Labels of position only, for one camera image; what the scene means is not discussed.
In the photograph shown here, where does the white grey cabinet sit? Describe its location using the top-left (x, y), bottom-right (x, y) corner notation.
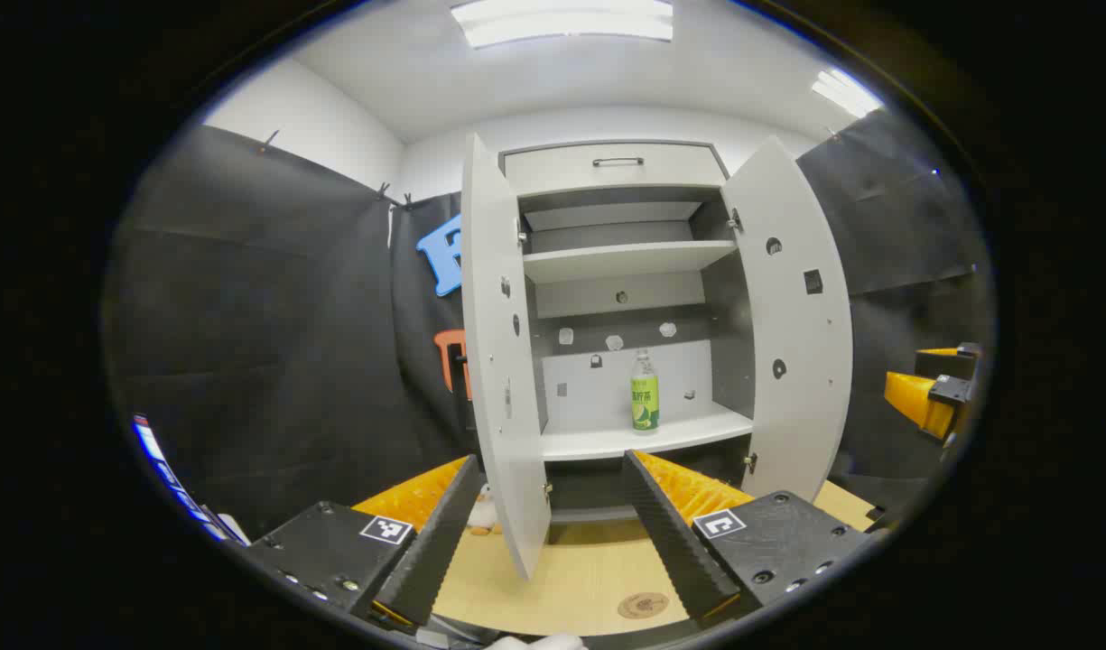
top-left (498, 140), bottom-right (757, 525)

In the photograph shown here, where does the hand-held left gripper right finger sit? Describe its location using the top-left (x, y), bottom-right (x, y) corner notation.
top-left (621, 450), bottom-right (876, 626)

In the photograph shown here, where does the white cabinet door camera sticker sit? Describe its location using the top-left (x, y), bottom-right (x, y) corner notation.
top-left (460, 134), bottom-right (553, 581)

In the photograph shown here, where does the black backdrop cloth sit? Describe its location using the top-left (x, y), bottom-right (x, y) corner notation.
top-left (106, 108), bottom-right (996, 543)

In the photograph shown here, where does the large ceiling light panel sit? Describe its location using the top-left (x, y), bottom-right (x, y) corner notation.
top-left (451, 0), bottom-right (675, 49)

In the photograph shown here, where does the clear bottle with green label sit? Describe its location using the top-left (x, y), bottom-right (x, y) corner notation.
top-left (630, 349), bottom-right (660, 432)

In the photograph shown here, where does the white cabinet shelf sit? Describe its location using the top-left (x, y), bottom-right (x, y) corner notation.
top-left (523, 239), bottom-right (739, 285)
top-left (539, 402), bottom-right (755, 463)

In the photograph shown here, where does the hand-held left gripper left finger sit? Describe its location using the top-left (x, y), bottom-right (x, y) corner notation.
top-left (244, 454), bottom-right (486, 628)

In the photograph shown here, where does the small ceiling light panel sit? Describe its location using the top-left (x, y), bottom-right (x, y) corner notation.
top-left (810, 68), bottom-right (884, 119)

